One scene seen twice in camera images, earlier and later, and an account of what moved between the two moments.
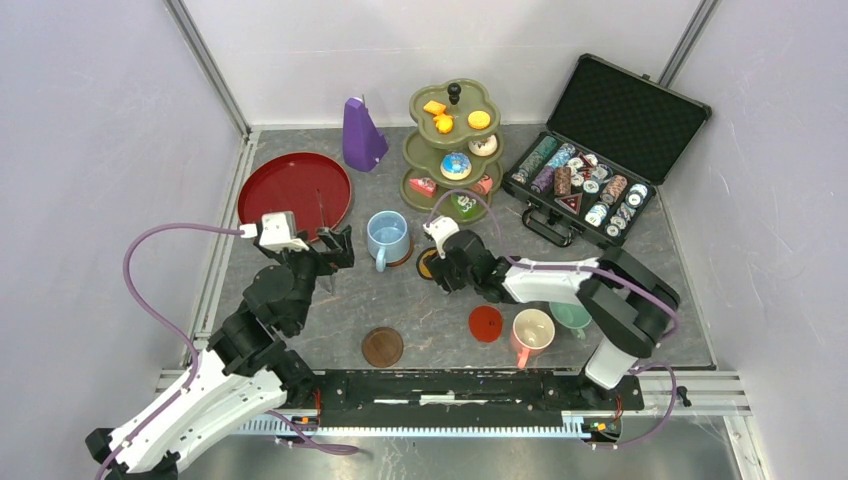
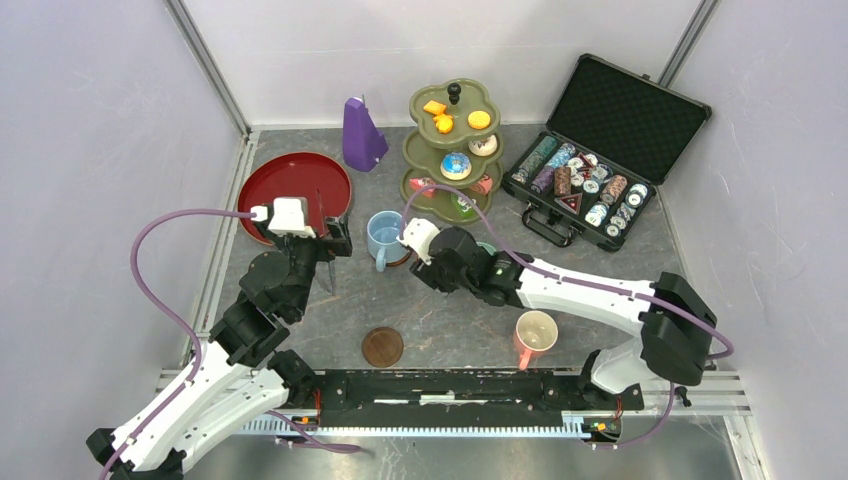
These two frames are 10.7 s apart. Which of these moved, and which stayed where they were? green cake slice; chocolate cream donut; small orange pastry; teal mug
Moved: teal mug
Stayed: green cake slice; chocolate cream donut; small orange pastry
